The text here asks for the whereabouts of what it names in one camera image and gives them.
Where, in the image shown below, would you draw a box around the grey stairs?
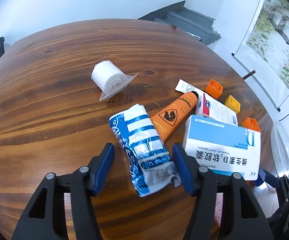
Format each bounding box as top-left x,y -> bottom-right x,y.
138,1 -> 221,45

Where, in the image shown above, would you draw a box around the clear plastic bowl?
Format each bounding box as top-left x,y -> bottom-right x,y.
253,121 -> 289,218

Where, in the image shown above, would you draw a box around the blue and white tissue packet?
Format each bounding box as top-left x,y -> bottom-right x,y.
109,103 -> 182,197

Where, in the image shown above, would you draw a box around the small white box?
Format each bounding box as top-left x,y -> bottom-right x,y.
195,92 -> 238,126

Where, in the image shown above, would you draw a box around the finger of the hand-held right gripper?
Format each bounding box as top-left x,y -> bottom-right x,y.
255,169 -> 289,204
267,200 -> 289,228

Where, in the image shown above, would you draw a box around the small white tube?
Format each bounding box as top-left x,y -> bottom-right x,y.
175,79 -> 197,94

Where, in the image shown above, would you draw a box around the orange tube with black cap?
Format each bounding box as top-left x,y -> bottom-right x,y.
150,91 -> 199,142

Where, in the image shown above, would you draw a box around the yellow toy block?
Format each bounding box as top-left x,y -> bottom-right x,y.
224,95 -> 242,113

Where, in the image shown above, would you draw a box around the wall scroll painting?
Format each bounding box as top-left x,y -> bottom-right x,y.
231,0 -> 289,112

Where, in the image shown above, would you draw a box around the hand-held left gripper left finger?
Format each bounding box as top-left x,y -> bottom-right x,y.
11,142 -> 115,240

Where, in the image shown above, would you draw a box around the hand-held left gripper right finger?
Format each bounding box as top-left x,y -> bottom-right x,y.
172,142 -> 275,240

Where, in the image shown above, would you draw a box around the orange toy block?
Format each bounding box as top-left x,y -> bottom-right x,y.
241,117 -> 261,132
204,79 -> 223,99

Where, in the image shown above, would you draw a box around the wooden desktop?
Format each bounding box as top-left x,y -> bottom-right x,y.
0,19 -> 282,240

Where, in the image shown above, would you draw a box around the large white and blue box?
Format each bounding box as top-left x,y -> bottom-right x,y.
182,114 -> 262,181

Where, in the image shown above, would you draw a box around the white roll in clear wrap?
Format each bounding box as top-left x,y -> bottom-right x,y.
91,60 -> 139,102

